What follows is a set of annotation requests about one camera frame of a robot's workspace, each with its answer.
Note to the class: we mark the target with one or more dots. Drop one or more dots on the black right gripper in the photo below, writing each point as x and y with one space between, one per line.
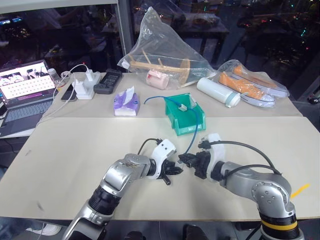
203 162

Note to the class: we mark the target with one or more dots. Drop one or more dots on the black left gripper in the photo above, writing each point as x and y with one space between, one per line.
166 172

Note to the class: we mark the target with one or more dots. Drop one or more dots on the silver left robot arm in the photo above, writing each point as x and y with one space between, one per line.
120 175

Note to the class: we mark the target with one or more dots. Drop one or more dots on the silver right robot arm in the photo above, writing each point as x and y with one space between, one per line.
252 180

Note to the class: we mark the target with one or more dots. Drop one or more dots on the green plastic bin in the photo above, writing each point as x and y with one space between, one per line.
182 120

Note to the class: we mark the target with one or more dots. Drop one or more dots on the white plug charger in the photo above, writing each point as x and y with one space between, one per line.
91 76

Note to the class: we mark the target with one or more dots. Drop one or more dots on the white insulated bottle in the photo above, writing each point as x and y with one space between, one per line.
215 91

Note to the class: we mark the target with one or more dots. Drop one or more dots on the purple tissue pack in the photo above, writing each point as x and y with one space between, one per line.
125 103

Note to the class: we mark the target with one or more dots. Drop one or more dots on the pink roll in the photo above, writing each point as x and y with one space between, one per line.
157 80

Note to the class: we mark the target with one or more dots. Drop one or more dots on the orange canvas shoe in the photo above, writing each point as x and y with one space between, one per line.
240 86
260 80

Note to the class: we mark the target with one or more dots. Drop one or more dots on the wooden rack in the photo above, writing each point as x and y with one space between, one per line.
160 67

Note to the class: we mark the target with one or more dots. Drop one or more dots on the clear plastic shoe bag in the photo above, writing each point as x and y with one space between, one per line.
252 82

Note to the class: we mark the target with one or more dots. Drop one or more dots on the black handheld remote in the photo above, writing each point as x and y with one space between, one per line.
108 81

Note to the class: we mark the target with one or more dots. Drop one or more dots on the large clear plastic bag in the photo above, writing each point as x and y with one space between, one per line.
162 42

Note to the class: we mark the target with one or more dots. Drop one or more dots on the white block power adapter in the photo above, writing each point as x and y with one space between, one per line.
82 88

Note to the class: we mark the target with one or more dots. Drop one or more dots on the black smartphone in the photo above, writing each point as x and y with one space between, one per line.
68 94

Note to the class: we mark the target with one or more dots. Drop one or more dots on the white sneaker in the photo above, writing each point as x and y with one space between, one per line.
45 228

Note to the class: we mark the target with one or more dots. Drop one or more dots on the clear plastic bottle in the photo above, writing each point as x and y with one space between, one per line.
56 78

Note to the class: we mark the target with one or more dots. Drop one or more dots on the open laptop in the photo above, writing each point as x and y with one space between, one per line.
25 90

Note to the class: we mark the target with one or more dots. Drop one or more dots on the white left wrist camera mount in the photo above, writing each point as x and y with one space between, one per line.
161 151

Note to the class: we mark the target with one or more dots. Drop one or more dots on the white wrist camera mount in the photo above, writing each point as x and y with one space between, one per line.
161 151
217 150

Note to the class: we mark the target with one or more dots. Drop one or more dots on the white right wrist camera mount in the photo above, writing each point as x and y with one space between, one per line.
217 150

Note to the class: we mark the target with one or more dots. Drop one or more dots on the grey window frame post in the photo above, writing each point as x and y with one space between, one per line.
123 32

